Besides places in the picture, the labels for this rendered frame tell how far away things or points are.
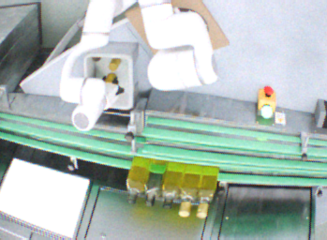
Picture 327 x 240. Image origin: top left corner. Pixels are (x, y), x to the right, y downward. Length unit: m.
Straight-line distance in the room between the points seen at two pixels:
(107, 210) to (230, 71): 0.65
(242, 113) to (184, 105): 0.20
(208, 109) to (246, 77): 0.18
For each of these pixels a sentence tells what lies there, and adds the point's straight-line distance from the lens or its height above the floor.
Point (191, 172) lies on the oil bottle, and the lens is 1.39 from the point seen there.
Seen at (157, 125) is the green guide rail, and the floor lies 0.91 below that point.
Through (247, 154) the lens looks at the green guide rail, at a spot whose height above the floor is 0.92.
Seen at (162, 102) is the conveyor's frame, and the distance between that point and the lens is 1.43.
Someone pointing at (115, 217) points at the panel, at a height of 1.14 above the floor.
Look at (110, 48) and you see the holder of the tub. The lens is 1.39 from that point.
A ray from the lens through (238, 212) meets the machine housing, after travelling 1.53.
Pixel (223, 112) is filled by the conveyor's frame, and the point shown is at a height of 0.83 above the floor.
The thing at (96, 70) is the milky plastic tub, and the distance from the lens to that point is 1.50.
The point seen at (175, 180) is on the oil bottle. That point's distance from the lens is 1.36.
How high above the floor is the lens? 1.92
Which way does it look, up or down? 47 degrees down
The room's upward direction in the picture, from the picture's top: 165 degrees counter-clockwise
